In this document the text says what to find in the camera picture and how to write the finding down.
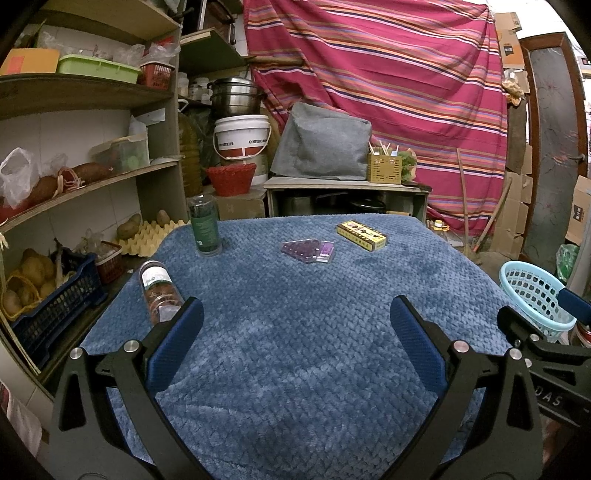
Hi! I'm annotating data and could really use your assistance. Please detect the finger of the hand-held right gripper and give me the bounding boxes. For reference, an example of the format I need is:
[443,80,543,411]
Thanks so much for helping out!
[557,288,591,324]
[496,305,555,352]

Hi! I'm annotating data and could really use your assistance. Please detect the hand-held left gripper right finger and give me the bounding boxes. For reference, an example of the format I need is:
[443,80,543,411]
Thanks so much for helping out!
[390,295,543,480]

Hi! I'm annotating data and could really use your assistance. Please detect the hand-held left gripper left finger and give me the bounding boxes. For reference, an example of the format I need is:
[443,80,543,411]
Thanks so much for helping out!
[48,296,218,480]

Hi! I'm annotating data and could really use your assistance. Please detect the light blue plastic basket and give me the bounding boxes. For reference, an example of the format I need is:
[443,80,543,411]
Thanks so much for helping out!
[499,261,578,344]

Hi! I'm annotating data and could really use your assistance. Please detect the green plastic bag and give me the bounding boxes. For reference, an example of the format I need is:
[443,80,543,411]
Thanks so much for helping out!
[555,244,580,284]

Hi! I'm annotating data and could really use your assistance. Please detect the clear jar with brown contents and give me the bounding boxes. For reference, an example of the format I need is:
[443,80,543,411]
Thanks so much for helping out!
[139,261,185,330]

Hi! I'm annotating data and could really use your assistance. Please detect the printed cardboard box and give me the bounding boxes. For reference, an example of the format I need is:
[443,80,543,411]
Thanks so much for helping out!
[566,175,591,245]

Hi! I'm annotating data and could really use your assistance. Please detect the yellow egg tray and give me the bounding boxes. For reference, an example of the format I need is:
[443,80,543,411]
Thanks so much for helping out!
[117,219,190,257]

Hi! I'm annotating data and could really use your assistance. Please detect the yellow printed box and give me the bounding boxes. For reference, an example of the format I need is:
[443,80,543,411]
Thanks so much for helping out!
[336,220,389,252]

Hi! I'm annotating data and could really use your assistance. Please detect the green bottle with dark cap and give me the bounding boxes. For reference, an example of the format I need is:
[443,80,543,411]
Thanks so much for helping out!
[187,194,222,257]

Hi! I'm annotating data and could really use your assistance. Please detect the dark blue plastic crate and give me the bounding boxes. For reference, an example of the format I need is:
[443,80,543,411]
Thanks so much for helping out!
[11,253,107,356]

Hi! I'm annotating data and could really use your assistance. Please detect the wooden stick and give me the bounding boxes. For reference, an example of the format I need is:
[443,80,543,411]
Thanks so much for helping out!
[457,148,476,252]

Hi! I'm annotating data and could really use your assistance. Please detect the purple blister pack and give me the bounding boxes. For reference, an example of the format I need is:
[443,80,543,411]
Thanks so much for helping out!
[281,237,334,265]

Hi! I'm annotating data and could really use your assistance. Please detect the yellow net bag of potatoes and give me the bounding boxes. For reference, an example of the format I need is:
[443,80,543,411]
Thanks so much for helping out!
[2,249,56,319]

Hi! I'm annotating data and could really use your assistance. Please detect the red woven basket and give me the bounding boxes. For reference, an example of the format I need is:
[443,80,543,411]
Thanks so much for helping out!
[205,163,257,197]

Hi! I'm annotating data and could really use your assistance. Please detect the low wooden cabinet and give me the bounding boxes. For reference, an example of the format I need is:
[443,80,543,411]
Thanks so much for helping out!
[263,176,432,222]

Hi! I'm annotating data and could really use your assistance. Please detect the wooden framed door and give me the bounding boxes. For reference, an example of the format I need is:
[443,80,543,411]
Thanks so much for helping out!
[519,32,589,261]

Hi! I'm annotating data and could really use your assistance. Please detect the yellow wicker box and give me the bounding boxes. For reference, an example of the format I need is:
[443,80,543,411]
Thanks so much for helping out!
[367,152,402,185]

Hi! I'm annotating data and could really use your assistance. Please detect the green leafy vegetable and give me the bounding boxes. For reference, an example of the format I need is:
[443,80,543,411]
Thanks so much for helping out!
[399,150,419,181]

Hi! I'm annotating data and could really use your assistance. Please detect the large yellow oil bottle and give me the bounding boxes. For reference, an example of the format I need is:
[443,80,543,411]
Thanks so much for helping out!
[178,99,204,197]

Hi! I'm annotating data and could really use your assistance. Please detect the sweet potato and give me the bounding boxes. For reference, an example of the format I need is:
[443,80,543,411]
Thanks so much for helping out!
[28,175,61,206]
[71,162,114,183]

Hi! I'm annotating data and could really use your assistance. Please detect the clear plastic container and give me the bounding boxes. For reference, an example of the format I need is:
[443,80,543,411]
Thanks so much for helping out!
[92,134,151,174]

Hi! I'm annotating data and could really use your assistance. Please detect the wooden shelf unit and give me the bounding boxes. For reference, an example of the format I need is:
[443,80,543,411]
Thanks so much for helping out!
[0,0,245,402]

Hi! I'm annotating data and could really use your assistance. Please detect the white plastic bucket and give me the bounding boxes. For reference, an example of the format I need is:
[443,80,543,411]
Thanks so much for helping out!
[213,114,272,162]

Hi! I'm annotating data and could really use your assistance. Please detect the grey cushion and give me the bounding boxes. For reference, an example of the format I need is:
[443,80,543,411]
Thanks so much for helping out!
[270,102,372,182]

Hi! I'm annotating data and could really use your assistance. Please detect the white plastic bag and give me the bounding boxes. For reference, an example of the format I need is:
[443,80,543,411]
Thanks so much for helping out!
[0,148,40,208]

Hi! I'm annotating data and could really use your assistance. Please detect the stacked steel pots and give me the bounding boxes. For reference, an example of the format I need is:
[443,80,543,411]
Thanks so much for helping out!
[208,78,266,118]

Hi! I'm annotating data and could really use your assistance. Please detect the pink striped cloth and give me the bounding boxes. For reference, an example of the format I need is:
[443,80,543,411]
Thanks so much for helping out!
[242,0,509,236]

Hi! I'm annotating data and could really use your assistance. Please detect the red plastic basket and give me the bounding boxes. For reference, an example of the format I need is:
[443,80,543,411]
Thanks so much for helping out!
[139,62,175,88]

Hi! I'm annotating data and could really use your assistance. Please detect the brown cardboard box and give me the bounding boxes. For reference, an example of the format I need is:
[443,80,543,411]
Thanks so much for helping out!
[494,11,525,70]

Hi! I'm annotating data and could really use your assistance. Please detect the green plastic tray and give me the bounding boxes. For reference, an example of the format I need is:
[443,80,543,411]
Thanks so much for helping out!
[58,54,143,84]

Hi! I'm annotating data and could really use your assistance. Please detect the orange cardboard box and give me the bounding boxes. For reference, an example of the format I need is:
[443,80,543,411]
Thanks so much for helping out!
[0,47,61,77]

